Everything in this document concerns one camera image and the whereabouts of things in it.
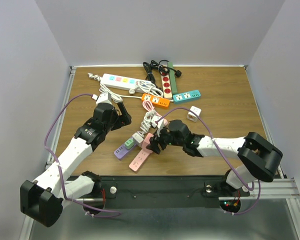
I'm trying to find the pink cube socket adapter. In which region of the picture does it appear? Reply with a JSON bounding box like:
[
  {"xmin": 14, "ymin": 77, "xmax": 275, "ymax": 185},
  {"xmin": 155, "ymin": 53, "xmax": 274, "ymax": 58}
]
[{"xmin": 141, "ymin": 133, "xmax": 154, "ymax": 152}]

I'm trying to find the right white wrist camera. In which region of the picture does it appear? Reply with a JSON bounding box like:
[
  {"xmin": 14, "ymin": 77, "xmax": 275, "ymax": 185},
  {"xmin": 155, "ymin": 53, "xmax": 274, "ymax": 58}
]
[{"xmin": 155, "ymin": 118, "xmax": 167, "ymax": 137}]

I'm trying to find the white purple-strip cable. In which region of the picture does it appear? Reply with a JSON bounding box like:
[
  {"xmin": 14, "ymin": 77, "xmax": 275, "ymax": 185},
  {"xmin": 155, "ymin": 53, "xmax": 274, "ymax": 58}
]
[{"xmin": 138, "ymin": 111, "xmax": 160, "ymax": 136}]

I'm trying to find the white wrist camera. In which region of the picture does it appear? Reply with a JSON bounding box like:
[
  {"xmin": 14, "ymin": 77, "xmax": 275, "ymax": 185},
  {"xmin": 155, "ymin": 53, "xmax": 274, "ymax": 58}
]
[
  {"xmin": 91, "ymin": 92, "xmax": 112, "ymax": 106},
  {"xmin": 155, "ymin": 118, "xmax": 167, "ymax": 137}
]

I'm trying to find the pink power strip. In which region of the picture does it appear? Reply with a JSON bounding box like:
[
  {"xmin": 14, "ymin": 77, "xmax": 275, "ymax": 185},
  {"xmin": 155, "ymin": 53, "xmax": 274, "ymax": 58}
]
[{"xmin": 129, "ymin": 149, "xmax": 152, "ymax": 172}]

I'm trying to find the white multicolour power strip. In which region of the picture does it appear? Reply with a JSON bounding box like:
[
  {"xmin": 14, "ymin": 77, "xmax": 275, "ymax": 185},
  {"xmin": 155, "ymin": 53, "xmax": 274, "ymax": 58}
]
[{"xmin": 98, "ymin": 73, "xmax": 154, "ymax": 93}]

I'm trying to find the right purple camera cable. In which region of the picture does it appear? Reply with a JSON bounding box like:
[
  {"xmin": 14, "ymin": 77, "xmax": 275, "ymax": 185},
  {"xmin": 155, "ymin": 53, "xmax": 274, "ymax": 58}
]
[{"xmin": 156, "ymin": 107, "xmax": 262, "ymax": 216}]

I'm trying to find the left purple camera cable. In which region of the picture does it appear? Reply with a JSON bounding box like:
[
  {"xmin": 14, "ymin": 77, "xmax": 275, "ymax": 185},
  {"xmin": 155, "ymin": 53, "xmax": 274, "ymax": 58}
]
[{"xmin": 44, "ymin": 93, "xmax": 122, "ymax": 219}]

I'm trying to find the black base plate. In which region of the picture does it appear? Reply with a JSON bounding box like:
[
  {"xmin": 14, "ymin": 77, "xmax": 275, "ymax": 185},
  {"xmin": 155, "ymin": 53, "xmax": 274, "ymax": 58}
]
[{"xmin": 83, "ymin": 175, "xmax": 250, "ymax": 209}]

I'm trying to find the purple camera cable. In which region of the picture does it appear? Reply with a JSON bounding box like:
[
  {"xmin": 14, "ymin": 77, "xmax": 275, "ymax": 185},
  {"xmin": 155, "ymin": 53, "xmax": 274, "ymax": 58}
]
[
  {"xmin": 156, "ymin": 107, "xmax": 262, "ymax": 216},
  {"xmin": 44, "ymin": 93, "xmax": 122, "ymax": 219}
]

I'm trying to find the white cube socket adapter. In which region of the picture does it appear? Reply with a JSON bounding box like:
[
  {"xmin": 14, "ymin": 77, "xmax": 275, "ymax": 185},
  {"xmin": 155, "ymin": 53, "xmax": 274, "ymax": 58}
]
[{"xmin": 186, "ymin": 106, "xmax": 202, "ymax": 122}]

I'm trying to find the white usb charger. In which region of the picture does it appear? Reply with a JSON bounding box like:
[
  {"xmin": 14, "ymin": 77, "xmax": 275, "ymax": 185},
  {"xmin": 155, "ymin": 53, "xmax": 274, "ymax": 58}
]
[{"xmin": 132, "ymin": 132, "xmax": 144, "ymax": 146}]

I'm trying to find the white power strip cable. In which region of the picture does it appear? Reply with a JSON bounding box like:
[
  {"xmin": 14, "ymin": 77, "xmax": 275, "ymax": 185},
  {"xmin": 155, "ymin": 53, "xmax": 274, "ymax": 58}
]
[{"xmin": 87, "ymin": 72, "xmax": 164, "ymax": 104}]

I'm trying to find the teal power strip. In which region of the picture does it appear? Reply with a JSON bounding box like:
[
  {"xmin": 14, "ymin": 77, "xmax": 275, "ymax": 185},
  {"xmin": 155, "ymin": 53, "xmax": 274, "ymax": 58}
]
[{"xmin": 172, "ymin": 89, "xmax": 201, "ymax": 104}]

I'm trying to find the orange power strip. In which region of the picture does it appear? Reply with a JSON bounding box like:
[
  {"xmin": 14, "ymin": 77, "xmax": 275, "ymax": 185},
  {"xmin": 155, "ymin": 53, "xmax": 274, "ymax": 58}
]
[{"xmin": 141, "ymin": 93, "xmax": 170, "ymax": 109}]

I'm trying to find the beige red power strip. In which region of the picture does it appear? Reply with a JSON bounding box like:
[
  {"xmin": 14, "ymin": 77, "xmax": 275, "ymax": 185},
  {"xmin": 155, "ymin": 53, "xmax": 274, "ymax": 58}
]
[{"xmin": 159, "ymin": 71, "xmax": 173, "ymax": 100}]

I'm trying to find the pink power strip cable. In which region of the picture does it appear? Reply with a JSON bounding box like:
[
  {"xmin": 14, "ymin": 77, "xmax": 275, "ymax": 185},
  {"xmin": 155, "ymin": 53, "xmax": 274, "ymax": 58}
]
[{"xmin": 142, "ymin": 99, "xmax": 169, "ymax": 126}]

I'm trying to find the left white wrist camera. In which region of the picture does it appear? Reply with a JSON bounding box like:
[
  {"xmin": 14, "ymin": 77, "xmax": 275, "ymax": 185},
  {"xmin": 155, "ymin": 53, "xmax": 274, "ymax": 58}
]
[{"xmin": 91, "ymin": 92, "xmax": 112, "ymax": 106}]

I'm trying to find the black coiled power cable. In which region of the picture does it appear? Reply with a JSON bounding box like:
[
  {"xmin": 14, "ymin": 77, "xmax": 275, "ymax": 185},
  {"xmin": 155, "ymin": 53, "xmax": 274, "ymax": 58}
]
[{"xmin": 142, "ymin": 59, "xmax": 184, "ymax": 89}]

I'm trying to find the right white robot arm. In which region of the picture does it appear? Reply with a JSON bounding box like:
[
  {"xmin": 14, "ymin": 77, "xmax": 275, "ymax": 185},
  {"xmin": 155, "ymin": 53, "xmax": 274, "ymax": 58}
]
[{"xmin": 146, "ymin": 119, "xmax": 283, "ymax": 195}]

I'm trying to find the green usb charger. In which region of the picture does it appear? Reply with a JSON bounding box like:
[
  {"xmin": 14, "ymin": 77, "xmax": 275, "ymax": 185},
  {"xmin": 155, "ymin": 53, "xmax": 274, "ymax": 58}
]
[{"xmin": 124, "ymin": 138, "xmax": 135, "ymax": 150}]

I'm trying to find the green power strip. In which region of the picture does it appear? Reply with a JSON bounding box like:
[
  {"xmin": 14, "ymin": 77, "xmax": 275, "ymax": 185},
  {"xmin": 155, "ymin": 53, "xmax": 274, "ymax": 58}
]
[{"xmin": 167, "ymin": 61, "xmax": 178, "ymax": 95}]

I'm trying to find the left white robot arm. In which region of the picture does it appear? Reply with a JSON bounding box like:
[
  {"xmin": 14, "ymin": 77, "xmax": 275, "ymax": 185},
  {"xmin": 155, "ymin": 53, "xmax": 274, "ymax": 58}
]
[{"xmin": 20, "ymin": 102, "xmax": 132, "ymax": 227}]

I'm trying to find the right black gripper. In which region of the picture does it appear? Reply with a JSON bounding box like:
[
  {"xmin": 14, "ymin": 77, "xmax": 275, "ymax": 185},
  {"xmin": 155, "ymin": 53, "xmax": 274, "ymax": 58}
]
[{"xmin": 145, "ymin": 125, "xmax": 184, "ymax": 155}]

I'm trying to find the purple power strip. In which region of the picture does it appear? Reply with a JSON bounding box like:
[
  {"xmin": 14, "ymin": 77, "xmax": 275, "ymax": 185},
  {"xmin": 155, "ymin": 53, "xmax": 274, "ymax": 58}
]
[{"xmin": 113, "ymin": 144, "xmax": 137, "ymax": 161}]

